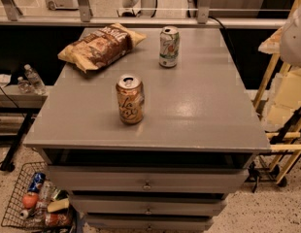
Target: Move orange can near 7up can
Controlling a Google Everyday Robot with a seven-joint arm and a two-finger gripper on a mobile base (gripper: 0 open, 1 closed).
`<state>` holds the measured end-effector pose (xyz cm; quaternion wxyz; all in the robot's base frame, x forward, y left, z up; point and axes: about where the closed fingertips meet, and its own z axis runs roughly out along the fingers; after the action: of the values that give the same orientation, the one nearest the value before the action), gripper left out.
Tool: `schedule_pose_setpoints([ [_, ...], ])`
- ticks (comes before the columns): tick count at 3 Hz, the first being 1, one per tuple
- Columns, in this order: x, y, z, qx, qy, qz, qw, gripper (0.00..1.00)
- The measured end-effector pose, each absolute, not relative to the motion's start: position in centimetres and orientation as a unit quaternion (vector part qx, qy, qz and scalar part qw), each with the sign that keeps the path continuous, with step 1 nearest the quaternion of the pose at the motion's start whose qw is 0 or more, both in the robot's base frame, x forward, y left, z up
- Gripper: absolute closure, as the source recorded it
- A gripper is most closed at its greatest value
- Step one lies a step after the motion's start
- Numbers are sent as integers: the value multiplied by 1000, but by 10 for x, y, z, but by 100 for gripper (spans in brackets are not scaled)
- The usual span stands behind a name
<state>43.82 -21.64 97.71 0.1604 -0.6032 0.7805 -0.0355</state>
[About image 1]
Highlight orange LaCroix can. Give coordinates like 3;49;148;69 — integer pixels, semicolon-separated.
116;74;145;124

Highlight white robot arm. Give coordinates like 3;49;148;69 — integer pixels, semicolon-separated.
258;5;301;67

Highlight white green 7up can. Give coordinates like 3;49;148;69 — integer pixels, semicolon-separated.
159;26;181;68

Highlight blue soda can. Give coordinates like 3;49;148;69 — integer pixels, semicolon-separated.
27;172;46;193

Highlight grey drawer cabinet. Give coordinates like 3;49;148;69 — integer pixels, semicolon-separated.
24;28;269;233

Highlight brown yellow chip bag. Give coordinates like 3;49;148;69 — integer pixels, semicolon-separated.
57;23;147;73

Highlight clear plastic water bottle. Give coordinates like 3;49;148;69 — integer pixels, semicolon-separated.
24;64;46;95

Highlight small clear water bottle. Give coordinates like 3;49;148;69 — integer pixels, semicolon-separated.
17;77;33;93

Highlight yellow sponge in basket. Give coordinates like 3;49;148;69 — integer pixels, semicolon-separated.
48;198;70;213

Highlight grey side desk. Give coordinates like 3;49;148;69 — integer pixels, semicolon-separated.
0;85;49;172

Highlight red apple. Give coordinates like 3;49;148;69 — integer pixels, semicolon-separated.
22;192;39;209

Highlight metal railing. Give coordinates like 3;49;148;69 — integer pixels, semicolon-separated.
0;0;288;29

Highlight black wire basket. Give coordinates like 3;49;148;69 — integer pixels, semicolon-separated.
1;162;76;233

